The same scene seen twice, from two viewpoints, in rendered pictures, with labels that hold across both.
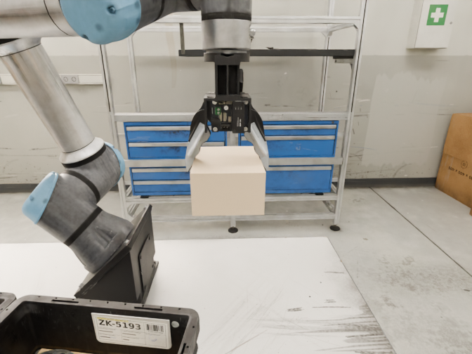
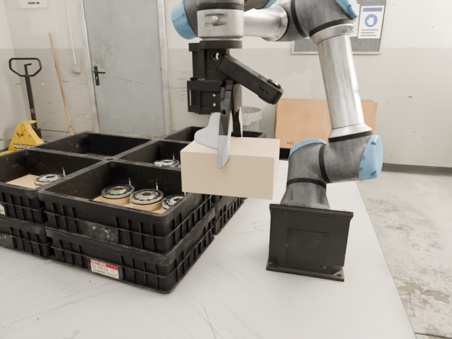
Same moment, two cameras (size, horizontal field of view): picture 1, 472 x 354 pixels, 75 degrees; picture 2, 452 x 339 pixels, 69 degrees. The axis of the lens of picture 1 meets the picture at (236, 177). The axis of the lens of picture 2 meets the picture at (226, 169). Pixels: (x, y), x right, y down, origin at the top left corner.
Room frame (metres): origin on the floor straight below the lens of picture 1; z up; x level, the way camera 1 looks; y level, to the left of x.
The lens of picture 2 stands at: (0.67, -0.55, 1.28)
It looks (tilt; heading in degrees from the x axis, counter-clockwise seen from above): 20 degrees down; 105
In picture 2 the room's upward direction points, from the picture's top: straight up
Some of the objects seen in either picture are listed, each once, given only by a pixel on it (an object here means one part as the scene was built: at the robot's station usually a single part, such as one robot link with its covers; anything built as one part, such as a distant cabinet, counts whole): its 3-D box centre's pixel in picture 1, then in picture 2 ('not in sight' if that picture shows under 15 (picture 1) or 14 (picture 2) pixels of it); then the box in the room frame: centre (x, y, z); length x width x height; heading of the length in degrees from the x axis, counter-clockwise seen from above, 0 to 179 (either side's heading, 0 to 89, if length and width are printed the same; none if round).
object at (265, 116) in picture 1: (232, 116); not in sight; (2.18, 0.02, 0.91); 1.70 x 0.10 x 0.05; 92
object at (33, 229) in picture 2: not in sight; (39, 212); (-0.21, 0.27, 0.76); 0.40 x 0.30 x 0.12; 174
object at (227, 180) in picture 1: (227, 177); (233, 164); (0.53, 0.02, 1.08); 0.16 x 0.12 x 0.07; 2
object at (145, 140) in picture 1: (178, 160); not in sight; (2.13, 0.42, 0.60); 0.72 x 0.03 x 0.56; 92
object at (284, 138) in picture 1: (286, 159); not in sight; (2.17, -0.38, 0.60); 0.72 x 0.03 x 0.56; 92
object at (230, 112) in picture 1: (227, 93); (216, 78); (0.50, 0.01, 1.24); 0.09 x 0.08 x 0.12; 2
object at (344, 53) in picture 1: (265, 54); not in sight; (2.39, -0.22, 1.32); 1.20 x 0.45 x 0.06; 92
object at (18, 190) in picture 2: not in sight; (29, 169); (-0.21, 0.27, 0.92); 0.40 x 0.30 x 0.02; 174
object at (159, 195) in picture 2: not in sight; (146, 196); (0.19, 0.29, 0.86); 0.10 x 0.10 x 0.01
